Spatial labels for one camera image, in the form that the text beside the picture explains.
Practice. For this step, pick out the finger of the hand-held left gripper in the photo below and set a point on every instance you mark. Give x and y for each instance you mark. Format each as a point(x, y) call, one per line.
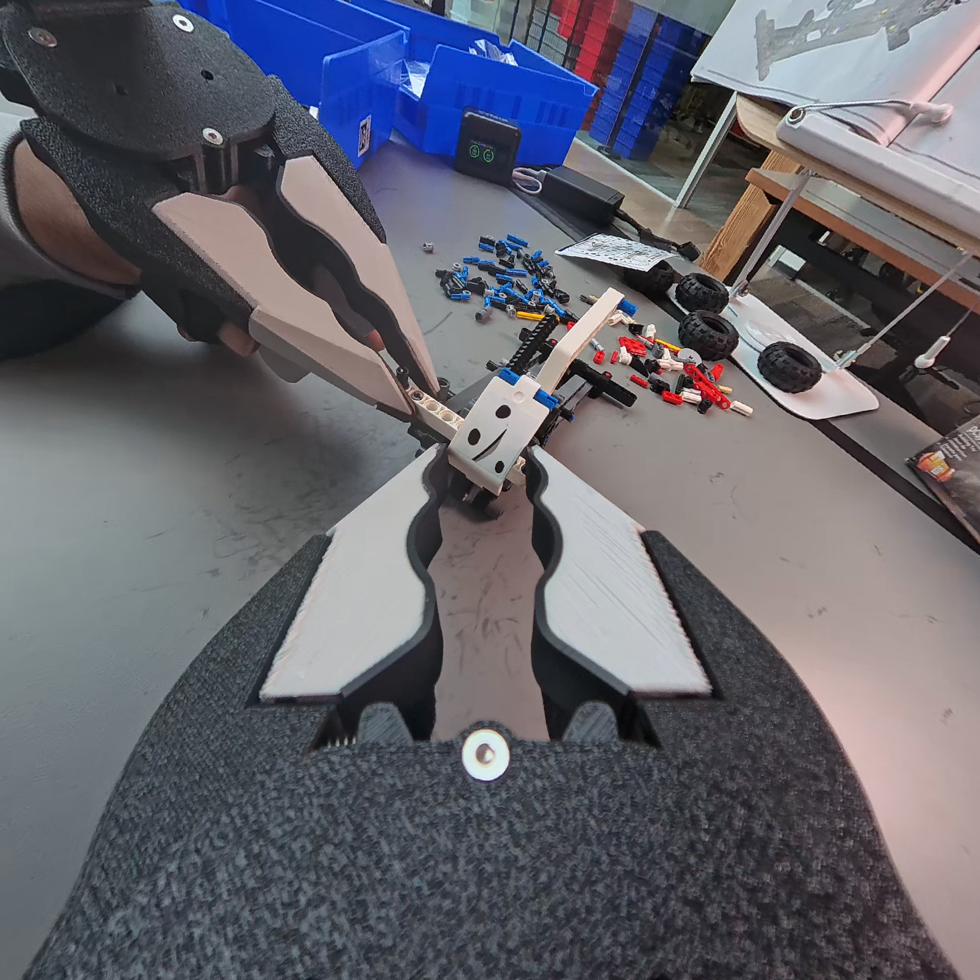
point(230, 237)
point(344, 230)

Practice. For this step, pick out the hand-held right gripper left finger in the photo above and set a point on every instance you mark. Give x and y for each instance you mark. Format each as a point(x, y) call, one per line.
point(352, 612)

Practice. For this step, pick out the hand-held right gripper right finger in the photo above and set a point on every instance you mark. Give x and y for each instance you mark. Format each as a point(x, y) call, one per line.
point(612, 612)

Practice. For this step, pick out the white spotted toy panel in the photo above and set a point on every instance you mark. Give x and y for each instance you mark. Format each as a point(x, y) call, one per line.
point(498, 429)

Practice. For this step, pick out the grey black toy chassis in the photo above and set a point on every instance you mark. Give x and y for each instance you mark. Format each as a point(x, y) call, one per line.
point(582, 337)

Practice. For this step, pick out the instruction booklet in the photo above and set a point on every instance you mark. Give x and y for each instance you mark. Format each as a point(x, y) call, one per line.
point(842, 46)

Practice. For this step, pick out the person's left forearm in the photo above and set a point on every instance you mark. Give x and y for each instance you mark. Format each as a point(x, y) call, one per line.
point(9, 253)

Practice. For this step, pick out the grey desk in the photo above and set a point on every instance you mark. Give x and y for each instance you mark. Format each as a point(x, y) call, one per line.
point(191, 498)

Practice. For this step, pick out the person's left hand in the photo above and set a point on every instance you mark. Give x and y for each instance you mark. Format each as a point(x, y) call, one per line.
point(61, 214)

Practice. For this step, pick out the blue bin with square tag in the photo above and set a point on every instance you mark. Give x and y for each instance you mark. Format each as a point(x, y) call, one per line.
point(344, 84)

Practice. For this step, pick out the black power bank green display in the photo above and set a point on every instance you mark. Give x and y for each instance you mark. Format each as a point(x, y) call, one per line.
point(486, 149)

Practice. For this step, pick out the clear plastic bag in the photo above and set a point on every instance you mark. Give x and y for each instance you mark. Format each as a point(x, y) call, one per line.
point(417, 76)

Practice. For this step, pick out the pile of blue black pins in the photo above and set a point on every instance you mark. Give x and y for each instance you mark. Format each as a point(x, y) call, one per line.
point(505, 287)

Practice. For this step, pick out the black oval pad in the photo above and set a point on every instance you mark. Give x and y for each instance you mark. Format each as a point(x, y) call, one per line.
point(46, 321)

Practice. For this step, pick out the black power adapter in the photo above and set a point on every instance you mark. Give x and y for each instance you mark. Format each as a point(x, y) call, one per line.
point(582, 195)

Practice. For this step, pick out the blue plastic bin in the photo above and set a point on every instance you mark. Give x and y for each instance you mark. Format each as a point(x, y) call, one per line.
point(551, 107)

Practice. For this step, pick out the pile of red white pieces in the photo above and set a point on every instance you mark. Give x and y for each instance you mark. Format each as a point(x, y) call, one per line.
point(704, 379)

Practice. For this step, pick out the sticker sheet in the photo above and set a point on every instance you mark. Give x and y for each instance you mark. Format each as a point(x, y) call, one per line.
point(612, 251)

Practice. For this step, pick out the black toy tire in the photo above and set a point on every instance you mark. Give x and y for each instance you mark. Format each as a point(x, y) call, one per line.
point(790, 367)
point(655, 282)
point(702, 292)
point(708, 334)

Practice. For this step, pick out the white booklet stand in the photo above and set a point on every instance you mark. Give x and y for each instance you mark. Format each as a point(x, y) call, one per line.
point(842, 402)

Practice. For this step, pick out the stack of red blue crates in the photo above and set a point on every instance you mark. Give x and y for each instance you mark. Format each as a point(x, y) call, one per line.
point(635, 76)

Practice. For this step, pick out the toy truck box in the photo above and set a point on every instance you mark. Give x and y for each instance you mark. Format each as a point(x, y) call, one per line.
point(953, 475)

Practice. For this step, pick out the wooden side table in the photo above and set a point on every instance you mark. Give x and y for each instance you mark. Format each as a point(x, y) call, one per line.
point(765, 207)

